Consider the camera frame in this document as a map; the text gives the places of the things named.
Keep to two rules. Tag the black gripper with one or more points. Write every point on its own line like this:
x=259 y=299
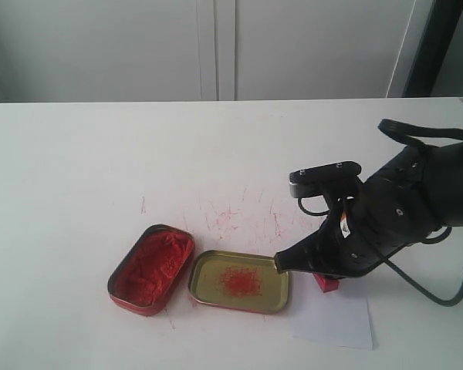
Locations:
x=368 y=221

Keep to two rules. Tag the red stamp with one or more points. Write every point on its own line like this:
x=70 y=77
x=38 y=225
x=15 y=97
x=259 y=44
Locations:
x=326 y=284

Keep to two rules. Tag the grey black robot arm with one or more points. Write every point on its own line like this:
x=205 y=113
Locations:
x=438 y=154

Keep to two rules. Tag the red ink tin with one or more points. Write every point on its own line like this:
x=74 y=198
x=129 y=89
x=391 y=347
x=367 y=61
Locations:
x=145 y=279

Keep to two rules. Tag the white paper sheet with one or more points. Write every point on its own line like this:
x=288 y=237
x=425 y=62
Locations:
x=339 y=317

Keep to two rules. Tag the gold tin lid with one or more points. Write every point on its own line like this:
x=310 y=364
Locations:
x=238 y=281

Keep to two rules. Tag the white cabinet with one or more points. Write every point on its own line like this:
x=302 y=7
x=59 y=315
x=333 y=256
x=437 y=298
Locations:
x=96 y=51

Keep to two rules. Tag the dark vertical post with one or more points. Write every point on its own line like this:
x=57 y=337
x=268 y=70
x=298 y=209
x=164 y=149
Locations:
x=432 y=49

